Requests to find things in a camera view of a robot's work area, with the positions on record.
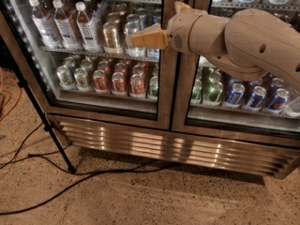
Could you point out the blue soda can right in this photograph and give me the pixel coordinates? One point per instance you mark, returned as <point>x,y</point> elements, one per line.
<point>276,102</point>

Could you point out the pale green soda can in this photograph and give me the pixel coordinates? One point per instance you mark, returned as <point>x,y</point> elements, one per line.
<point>82,79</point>

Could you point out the tea bottle white cap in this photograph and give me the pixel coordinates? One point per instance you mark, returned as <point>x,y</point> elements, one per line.
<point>45,24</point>
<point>66,26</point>
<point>88,28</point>

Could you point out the black tripod leg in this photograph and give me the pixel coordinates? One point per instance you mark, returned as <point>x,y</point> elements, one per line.
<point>47,126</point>

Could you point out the red soda can middle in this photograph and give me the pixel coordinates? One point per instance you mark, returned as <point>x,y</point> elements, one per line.
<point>119,86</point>

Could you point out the glass fridge door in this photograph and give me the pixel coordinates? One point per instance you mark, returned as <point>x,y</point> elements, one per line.
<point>239,124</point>
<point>38,63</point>

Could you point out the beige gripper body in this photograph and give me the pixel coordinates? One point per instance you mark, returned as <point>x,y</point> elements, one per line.
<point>178,29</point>

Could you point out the tea bottle white cap middle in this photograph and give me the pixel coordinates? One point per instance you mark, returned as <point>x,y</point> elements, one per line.
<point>66,26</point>

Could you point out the tea bottle white cap right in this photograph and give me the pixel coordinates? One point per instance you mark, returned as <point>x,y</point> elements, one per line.
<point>88,28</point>

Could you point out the gold tall can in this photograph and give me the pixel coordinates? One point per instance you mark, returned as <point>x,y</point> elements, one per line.
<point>112,39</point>

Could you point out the blue soda can middle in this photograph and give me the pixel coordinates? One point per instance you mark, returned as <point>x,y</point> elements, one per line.
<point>255,100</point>

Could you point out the blue soda can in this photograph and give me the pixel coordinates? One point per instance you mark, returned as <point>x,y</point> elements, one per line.
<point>234,96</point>
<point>276,102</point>
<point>255,100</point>

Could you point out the green white soda can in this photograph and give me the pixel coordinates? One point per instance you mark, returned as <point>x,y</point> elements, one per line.
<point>65,77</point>

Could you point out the green can right door left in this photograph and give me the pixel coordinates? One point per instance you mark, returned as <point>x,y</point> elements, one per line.
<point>196,94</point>

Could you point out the red soda can right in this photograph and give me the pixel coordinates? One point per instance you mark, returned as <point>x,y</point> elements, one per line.
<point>137,85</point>

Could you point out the blue soda can left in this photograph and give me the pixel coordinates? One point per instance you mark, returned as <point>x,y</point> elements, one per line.
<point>234,96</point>

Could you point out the stainless steel fridge base grille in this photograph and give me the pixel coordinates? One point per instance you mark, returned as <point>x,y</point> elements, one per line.
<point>222,154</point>

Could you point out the tea bottle white cap left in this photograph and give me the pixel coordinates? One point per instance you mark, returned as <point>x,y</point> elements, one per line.
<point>45,24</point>

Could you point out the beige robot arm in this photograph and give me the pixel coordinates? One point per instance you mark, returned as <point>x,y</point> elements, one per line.
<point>246,46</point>

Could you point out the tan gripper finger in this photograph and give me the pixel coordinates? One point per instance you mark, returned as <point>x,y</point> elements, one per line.
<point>152,37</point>
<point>180,7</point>

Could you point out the blue silver tall can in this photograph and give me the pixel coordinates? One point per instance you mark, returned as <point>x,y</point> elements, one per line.
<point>153,53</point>

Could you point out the green soda can left door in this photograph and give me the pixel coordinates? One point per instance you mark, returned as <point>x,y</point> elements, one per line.
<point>153,88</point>

